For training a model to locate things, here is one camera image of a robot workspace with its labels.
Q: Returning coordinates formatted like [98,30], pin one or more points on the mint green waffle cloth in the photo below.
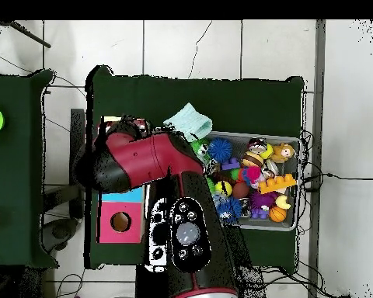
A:
[189,121]

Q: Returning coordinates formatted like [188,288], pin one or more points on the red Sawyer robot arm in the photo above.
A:
[149,158]

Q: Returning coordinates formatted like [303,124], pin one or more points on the wooden box with three holes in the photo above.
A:
[121,236]

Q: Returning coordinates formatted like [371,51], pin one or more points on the shallow clear mesh bin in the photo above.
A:
[293,164]

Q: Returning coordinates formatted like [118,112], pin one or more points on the green spiky ball with eyes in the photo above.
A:
[202,149]

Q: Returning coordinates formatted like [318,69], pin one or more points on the blue spiky rubber ball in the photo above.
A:
[220,149]

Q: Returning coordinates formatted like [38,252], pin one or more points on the yellow tennis ball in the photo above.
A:
[219,188]

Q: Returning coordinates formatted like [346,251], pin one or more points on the blue spiky ball with eyes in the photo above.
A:
[231,209]

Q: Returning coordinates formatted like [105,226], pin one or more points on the plastic toy hamburger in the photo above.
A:
[251,160]

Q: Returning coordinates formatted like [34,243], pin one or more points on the crushed black red can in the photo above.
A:
[257,144]

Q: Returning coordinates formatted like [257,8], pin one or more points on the dark green table cloth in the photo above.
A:
[236,102]
[18,186]

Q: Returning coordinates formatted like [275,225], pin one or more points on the purple fuzzy toy figure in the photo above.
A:
[261,203]

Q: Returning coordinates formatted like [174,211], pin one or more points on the orange plastic toy block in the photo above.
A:
[276,183]

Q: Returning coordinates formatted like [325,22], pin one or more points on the brown plush monkey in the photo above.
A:
[283,152]

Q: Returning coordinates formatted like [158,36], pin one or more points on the small orange basketball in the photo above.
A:
[278,214]

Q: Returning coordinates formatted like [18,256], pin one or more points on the black upright panel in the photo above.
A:
[77,139]

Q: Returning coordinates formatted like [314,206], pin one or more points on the grey rounded object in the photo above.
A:
[60,231]

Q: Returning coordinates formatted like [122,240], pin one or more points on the dark thin rod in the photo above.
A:
[28,34]

